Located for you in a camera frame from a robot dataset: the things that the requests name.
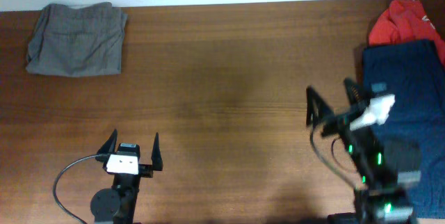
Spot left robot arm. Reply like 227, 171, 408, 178
90, 130, 163, 224

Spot red shirt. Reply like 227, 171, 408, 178
368, 0, 444, 65

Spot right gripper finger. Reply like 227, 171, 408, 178
343, 78, 371, 105
306, 86, 334, 127

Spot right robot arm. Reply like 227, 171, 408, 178
306, 78, 422, 223

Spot left black cable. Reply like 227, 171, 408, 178
52, 154, 105, 224

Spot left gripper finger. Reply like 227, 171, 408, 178
151, 132, 163, 171
97, 129, 118, 154

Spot navy blue shorts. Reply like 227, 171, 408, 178
362, 40, 444, 219

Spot folded grey shorts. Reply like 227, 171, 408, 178
26, 2, 128, 77

